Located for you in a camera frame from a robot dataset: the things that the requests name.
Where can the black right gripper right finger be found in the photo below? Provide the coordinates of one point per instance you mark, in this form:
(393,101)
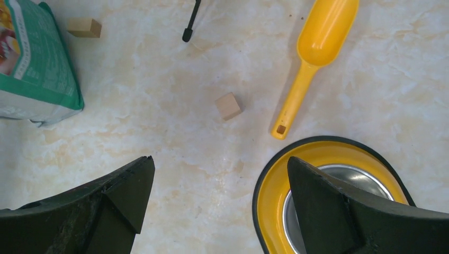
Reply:
(336,217)

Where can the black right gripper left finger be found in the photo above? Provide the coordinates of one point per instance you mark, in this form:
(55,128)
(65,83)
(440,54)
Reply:
(101,216)

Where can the green pet food bag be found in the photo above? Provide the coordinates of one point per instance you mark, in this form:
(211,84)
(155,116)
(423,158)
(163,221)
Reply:
(38,81)

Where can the yellow double pet bowl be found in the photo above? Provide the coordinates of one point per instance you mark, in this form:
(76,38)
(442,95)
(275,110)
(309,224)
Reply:
(274,216)

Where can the small wooden cube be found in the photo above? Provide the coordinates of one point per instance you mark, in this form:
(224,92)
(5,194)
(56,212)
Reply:
(228,106)

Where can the rectangular wooden block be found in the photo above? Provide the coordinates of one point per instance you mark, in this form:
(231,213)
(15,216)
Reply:
(82,27)

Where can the yellow plastic scoop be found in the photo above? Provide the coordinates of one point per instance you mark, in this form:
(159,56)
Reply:
(322,37)

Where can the black tripod stand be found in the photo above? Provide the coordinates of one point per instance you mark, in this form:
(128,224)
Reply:
(187,34)

